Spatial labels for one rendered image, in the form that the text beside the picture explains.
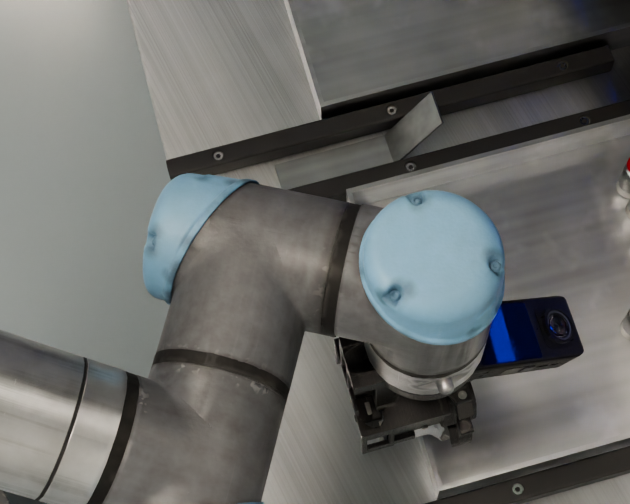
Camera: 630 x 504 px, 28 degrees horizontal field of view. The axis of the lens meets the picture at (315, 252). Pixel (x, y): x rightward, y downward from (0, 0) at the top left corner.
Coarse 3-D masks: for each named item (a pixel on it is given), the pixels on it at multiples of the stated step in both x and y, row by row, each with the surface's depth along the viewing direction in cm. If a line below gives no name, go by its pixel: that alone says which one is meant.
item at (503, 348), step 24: (504, 312) 83; (528, 312) 84; (552, 312) 85; (504, 336) 82; (528, 336) 84; (552, 336) 84; (576, 336) 86; (504, 360) 82; (528, 360) 83; (552, 360) 84
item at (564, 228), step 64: (576, 128) 105; (384, 192) 106; (512, 192) 107; (576, 192) 107; (512, 256) 105; (576, 256) 105; (576, 320) 103; (512, 384) 101; (576, 384) 101; (448, 448) 99; (512, 448) 99; (576, 448) 95
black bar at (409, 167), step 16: (592, 112) 107; (608, 112) 107; (624, 112) 107; (528, 128) 107; (544, 128) 107; (560, 128) 107; (464, 144) 107; (480, 144) 107; (496, 144) 107; (512, 144) 107; (400, 160) 107; (416, 160) 106; (432, 160) 106; (448, 160) 106; (352, 176) 106; (368, 176) 106; (384, 176) 106; (304, 192) 106; (320, 192) 106; (336, 192) 106
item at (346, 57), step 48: (288, 0) 111; (336, 0) 115; (384, 0) 114; (432, 0) 114; (480, 0) 114; (528, 0) 114; (576, 0) 114; (624, 0) 113; (336, 48) 113; (384, 48) 113; (432, 48) 112; (480, 48) 112; (528, 48) 112; (576, 48) 110; (336, 96) 111; (384, 96) 108
